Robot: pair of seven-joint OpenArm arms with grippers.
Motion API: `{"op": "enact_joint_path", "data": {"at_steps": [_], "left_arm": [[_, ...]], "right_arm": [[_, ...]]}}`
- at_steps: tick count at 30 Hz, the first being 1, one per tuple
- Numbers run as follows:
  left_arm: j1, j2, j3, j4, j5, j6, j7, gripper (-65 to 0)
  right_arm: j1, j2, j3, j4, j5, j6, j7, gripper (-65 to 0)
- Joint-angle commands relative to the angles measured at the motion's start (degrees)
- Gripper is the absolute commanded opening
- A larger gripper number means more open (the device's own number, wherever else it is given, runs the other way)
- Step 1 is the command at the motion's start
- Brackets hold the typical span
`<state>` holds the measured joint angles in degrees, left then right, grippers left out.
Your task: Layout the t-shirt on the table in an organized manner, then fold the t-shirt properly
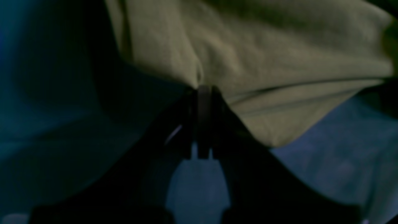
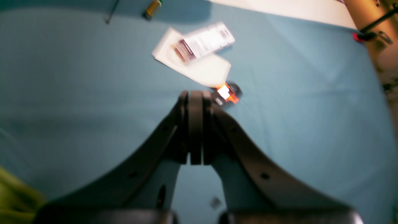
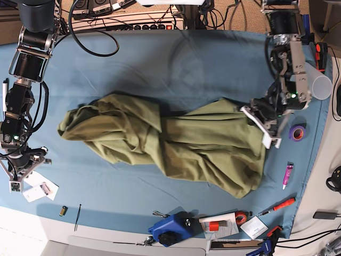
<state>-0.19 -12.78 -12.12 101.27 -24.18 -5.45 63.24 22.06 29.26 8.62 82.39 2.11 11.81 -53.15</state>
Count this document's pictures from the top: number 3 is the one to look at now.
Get white marker pen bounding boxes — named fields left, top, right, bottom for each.
left=2, top=78, right=9, bottom=113

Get white paper card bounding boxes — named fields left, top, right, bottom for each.
left=23, top=171, right=59, bottom=203

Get black tweezers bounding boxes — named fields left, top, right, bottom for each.
left=74, top=204, right=82, bottom=231

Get white rolled paper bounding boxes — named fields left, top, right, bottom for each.
left=199, top=212, right=236, bottom=227

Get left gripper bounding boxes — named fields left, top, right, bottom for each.
left=234, top=98, right=293, bottom=149

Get blue plastic device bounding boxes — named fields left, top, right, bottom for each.
left=145, top=211, right=194, bottom=247

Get translucent plastic cup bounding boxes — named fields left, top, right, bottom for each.
left=305, top=62, right=332, bottom=100

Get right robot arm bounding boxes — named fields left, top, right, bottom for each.
left=1, top=1, right=62, bottom=193

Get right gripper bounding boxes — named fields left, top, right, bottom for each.
left=1, top=147, right=52, bottom=193

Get purple tape roll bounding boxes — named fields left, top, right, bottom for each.
left=288, top=123, right=306, bottom=142

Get orange tape roll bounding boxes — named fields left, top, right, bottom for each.
left=235, top=211, right=248, bottom=226

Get pink glue tube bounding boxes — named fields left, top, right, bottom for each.
left=282, top=162, right=294, bottom=190

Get black power adapter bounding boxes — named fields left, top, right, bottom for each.
left=313, top=211, right=339, bottom=220

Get orange black tool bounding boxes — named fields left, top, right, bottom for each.
left=315, top=42, right=328, bottom=74

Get small green battery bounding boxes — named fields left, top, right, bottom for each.
left=59, top=205, right=68, bottom=217

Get white square booklet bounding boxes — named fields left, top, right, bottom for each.
left=240, top=216, right=268, bottom=239

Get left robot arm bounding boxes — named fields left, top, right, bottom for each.
left=240, top=1, right=312, bottom=149

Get small orange block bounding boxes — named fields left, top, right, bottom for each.
left=209, top=221, right=219, bottom=232

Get orange handled screwdriver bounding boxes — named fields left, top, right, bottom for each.
left=258, top=197, right=296, bottom=216

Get olive green t-shirt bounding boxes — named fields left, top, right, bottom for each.
left=57, top=94, right=266, bottom=198

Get blue orange clamp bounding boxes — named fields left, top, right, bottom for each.
left=246, top=226, right=282, bottom=256

